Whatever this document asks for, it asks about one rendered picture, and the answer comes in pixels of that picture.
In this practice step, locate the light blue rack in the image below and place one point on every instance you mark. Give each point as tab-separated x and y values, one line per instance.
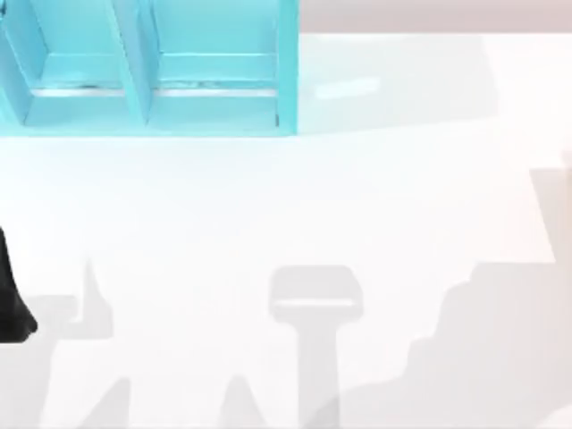
210	107

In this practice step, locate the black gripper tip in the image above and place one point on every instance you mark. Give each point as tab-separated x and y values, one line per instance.
12	308

